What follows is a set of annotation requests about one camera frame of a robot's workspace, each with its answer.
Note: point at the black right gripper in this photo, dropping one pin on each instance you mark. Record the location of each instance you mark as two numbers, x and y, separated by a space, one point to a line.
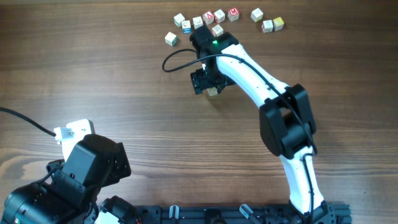
200 84

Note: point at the orange-sided bird block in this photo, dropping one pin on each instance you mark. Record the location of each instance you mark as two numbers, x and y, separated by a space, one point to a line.
212 91

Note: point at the red-sided wooden block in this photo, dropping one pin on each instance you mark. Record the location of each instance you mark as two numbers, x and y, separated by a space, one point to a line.
217 30
267 26

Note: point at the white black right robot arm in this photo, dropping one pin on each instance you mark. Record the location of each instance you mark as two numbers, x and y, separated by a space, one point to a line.
285 117

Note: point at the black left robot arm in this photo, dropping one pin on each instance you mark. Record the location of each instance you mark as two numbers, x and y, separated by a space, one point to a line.
69 191

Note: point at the green-sided wooden block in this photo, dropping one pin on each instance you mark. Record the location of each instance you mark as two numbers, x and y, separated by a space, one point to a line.
171 39

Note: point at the plain wooden picture block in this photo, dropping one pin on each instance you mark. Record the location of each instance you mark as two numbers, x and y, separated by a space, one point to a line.
197 22

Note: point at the blue-sided wooden block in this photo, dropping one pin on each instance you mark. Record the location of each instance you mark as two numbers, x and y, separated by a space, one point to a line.
186 27

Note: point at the red letter A block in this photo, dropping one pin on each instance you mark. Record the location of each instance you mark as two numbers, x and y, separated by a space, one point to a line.
208 17

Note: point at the wooden block beside A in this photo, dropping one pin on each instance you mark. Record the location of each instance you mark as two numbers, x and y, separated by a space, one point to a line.
219 16

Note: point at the green-edged wooden block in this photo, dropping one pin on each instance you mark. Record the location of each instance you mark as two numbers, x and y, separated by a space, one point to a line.
178 19

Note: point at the red letter M block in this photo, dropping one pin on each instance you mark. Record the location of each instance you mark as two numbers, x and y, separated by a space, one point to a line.
233 14

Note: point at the plain wooden block right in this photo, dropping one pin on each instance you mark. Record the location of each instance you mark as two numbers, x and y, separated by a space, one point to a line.
257 15

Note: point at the yellow wooden block right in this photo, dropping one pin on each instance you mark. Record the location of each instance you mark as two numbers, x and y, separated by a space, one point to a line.
278 23

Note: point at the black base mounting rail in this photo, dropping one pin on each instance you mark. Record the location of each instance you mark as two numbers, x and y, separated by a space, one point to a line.
236 214

